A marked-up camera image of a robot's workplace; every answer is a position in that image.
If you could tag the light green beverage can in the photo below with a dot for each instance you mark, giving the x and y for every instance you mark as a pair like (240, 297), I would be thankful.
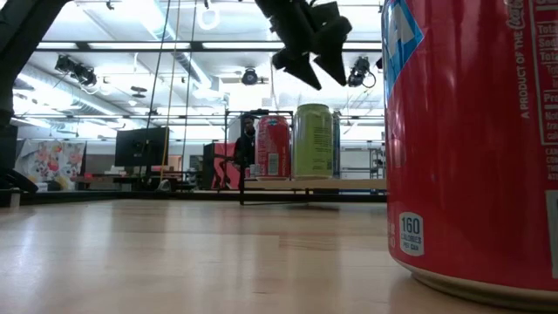
(313, 144)

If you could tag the floral patterned banner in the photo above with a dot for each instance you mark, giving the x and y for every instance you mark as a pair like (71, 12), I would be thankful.
(48, 163)

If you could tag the black computer monitor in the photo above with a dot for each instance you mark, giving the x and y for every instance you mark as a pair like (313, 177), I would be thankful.
(139, 146)

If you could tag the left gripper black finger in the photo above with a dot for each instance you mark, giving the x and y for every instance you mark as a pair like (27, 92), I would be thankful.
(335, 61)
(296, 65)

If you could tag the red panel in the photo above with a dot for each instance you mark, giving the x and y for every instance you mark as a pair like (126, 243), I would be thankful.
(222, 150)

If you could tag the slim blue beverage can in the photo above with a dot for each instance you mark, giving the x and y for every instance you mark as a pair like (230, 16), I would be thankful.
(336, 144)

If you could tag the wooden shelf with black frame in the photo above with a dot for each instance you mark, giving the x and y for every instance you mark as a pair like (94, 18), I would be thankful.
(349, 184)

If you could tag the red beverage can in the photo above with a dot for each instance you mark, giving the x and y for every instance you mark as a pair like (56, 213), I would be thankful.
(272, 148)
(457, 152)

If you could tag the black ceiling spotlight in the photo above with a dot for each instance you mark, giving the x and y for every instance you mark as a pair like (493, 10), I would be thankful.
(249, 77)
(359, 72)
(78, 72)

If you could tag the person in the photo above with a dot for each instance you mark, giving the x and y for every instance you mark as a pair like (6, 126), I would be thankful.
(246, 148)

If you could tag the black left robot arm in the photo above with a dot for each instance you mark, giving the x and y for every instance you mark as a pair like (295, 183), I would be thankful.
(17, 43)

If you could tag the black aluminium table frame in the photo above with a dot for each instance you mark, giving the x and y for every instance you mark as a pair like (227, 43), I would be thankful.
(131, 196)

